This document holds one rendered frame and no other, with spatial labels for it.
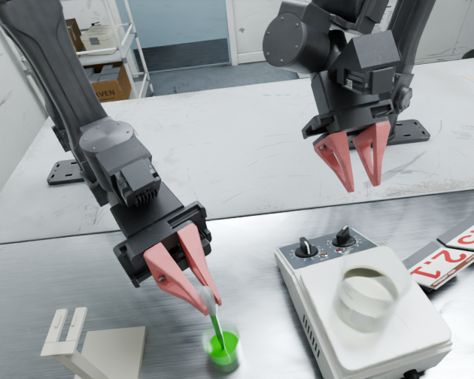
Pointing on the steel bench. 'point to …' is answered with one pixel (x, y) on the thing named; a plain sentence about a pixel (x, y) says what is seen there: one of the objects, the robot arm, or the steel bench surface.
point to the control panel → (324, 243)
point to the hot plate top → (412, 332)
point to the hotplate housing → (320, 347)
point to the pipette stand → (96, 349)
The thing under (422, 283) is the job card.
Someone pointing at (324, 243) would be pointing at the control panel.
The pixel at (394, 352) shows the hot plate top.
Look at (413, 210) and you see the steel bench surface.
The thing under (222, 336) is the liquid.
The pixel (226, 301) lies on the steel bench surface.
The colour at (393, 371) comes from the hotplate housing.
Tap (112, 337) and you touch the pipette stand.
